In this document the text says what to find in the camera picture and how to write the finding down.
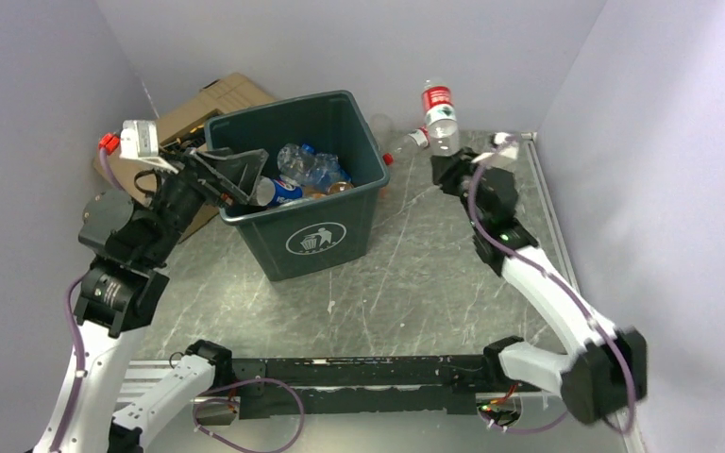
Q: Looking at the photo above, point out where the tan plastic toolbox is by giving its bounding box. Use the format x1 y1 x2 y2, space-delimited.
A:
93 72 278 242

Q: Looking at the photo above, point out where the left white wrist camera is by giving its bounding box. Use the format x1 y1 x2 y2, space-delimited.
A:
120 120 178 174

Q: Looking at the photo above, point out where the dark green plastic bin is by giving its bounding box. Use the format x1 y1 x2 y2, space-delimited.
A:
204 90 390 281

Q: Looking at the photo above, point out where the aluminium frame rail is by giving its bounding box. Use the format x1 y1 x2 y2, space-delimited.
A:
520 132 580 291

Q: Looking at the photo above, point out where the orange juice bottle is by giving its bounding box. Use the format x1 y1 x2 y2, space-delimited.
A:
327 181 355 195

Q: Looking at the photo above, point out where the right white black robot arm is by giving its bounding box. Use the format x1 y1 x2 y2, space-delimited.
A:
430 148 648 434

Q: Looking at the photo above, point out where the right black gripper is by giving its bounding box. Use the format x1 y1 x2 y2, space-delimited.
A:
430 147 496 233

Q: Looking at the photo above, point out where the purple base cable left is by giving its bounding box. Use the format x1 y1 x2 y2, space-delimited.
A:
192 377 306 453

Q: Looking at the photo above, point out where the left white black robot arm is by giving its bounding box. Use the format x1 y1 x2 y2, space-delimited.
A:
35 147 268 452

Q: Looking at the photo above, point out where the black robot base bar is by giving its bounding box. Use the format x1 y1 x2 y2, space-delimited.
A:
201 354 523 420

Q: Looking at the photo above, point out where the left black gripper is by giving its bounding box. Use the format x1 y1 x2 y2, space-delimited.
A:
142 144 268 264

